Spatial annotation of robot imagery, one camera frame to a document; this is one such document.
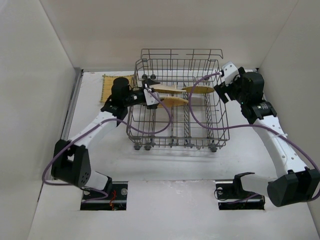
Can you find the shovel-shaped woven bamboo plate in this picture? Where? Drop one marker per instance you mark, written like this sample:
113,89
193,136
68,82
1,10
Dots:
166,89

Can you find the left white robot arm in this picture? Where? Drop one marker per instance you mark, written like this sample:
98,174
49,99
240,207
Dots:
72,163

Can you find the square woven bamboo plate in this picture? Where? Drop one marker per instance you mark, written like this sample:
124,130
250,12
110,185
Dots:
172,101

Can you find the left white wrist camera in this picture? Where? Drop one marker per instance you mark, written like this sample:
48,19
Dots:
151,98

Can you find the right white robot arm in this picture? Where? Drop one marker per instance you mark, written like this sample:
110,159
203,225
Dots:
295,181

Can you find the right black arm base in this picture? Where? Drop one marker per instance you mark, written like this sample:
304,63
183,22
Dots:
231,196

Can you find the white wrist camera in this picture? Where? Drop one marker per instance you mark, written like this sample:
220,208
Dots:
230,71
151,98

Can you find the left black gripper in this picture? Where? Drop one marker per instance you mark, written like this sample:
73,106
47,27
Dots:
140,92

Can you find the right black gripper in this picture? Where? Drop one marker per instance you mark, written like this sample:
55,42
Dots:
225,90

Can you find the round woven bamboo plate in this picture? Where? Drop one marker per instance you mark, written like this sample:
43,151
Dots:
198,89

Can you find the rectangular woven bamboo plate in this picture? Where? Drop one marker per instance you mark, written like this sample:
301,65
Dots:
107,84

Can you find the grey wire dish rack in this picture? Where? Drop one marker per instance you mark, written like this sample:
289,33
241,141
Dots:
201,125

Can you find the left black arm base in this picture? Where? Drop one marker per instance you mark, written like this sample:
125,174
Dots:
97,201

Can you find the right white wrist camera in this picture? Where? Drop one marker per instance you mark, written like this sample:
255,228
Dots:
230,71

